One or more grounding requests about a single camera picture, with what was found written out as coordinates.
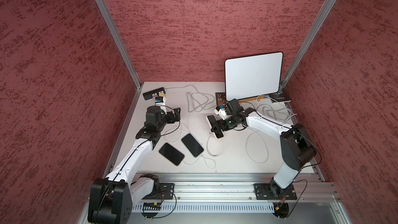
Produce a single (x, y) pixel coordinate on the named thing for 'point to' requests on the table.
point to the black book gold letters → (221, 98)
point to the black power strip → (152, 94)
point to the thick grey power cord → (200, 109)
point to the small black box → (280, 97)
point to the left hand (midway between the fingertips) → (172, 111)
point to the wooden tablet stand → (257, 98)
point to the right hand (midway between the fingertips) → (216, 130)
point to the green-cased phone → (192, 144)
